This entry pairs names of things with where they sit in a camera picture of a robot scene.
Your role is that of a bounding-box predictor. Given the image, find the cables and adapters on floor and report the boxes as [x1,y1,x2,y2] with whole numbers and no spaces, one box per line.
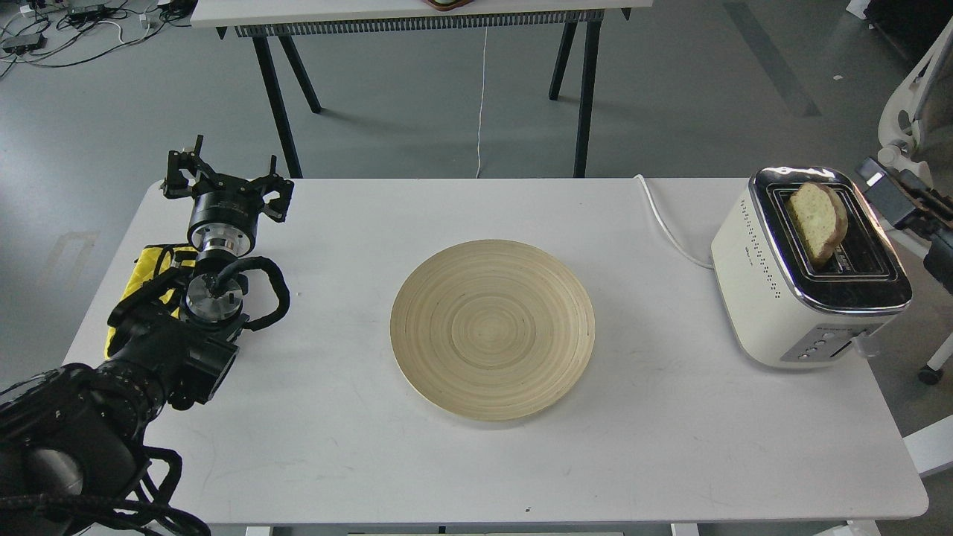
[0,0,198,79]

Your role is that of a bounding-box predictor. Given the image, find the thin white hanging cable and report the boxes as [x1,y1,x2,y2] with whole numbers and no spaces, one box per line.
[475,26,489,179]

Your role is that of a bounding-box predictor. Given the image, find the white toaster power cable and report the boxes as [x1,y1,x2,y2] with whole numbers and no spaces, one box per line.
[634,173,715,269]

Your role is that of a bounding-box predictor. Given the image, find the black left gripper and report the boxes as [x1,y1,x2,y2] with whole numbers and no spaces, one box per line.
[161,135,295,253]

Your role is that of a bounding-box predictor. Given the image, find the yellow quilted cloth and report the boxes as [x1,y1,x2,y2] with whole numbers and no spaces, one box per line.
[104,243,197,360]

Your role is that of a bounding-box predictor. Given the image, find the round wooden plate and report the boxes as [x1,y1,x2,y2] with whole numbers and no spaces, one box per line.
[390,240,596,423]

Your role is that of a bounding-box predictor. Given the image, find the slice of bread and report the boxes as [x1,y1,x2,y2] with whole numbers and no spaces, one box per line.
[787,181,849,270]

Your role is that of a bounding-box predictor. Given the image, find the background table with black legs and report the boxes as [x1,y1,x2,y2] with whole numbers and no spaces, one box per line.
[188,1,652,179]

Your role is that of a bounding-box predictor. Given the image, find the white chrome toaster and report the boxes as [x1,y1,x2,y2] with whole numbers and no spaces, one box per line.
[711,167,912,369]

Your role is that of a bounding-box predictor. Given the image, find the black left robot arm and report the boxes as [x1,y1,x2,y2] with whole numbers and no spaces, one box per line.
[2,136,295,535]

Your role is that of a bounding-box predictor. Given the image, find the white office chair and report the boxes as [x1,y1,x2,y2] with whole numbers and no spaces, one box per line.
[867,19,953,386]

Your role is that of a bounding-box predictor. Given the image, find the brown object on background table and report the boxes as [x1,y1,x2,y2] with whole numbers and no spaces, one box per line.
[424,0,472,11]

